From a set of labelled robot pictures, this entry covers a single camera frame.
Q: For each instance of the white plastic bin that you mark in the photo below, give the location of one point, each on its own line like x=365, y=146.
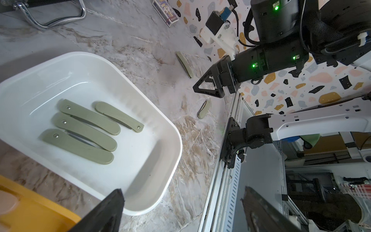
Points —
x=144, y=162

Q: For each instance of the long pink sheathed knife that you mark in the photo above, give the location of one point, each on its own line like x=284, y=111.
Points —
x=8, y=202

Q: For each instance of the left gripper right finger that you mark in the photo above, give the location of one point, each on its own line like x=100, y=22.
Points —
x=261, y=216

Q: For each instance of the green knife near arm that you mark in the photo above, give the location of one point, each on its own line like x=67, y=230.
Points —
x=204, y=109

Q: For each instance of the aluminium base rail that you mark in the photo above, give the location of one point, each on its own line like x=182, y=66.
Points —
x=218, y=213

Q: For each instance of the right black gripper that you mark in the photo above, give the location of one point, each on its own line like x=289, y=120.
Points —
x=252, y=64

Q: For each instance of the playing card box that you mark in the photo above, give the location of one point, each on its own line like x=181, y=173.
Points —
x=165, y=11

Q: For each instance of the yellow plastic bin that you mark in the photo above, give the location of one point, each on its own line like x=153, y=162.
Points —
x=35, y=213

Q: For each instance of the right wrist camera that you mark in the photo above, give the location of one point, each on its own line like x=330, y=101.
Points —
x=219, y=30

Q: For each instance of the black ribbed briefcase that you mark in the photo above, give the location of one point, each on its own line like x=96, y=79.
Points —
x=45, y=15

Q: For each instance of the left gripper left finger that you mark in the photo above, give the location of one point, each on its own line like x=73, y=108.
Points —
x=105, y=217

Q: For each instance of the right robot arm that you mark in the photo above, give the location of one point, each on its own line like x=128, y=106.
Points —
x=310, y=63

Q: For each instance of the green cloth outside cell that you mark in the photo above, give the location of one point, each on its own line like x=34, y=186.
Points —
x=309, y=141

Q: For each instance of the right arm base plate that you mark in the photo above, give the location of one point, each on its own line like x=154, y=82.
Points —
x=234, y=138

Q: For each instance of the green folding knife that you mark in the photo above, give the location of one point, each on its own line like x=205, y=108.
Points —
x=184, y=62
x=70, y=124
x=72, y=109
x=62, y=140
x=118, y=115

